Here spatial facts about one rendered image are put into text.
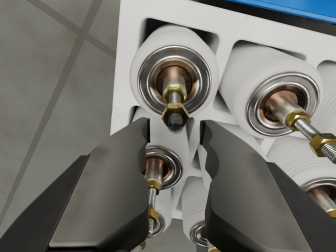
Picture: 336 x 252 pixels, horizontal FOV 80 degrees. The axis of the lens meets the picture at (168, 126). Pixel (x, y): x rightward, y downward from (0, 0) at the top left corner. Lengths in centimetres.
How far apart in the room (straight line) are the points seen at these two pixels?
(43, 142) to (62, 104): 14
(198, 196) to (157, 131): 16
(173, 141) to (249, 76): 11
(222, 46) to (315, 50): 12
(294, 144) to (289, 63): 17
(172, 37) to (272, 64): 10
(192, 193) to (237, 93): 21
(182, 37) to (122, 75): 12
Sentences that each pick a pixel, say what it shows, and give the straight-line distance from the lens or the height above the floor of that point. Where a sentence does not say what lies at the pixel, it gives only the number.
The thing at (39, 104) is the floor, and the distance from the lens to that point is 59.
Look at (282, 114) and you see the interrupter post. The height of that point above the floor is 28.
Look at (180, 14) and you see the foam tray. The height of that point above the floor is 18.
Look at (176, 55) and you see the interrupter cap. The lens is 20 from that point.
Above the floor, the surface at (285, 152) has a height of 20.
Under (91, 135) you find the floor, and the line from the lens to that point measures 58.
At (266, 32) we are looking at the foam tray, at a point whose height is 18.
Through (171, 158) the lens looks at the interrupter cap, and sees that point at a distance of 26.
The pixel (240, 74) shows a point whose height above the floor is 22.
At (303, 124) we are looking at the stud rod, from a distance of 21.
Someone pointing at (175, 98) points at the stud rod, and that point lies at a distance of 16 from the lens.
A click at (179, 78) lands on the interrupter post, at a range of 19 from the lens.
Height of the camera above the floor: 45
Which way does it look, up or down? 60 degrees down
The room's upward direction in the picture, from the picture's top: 178 degrees counter-clockwise
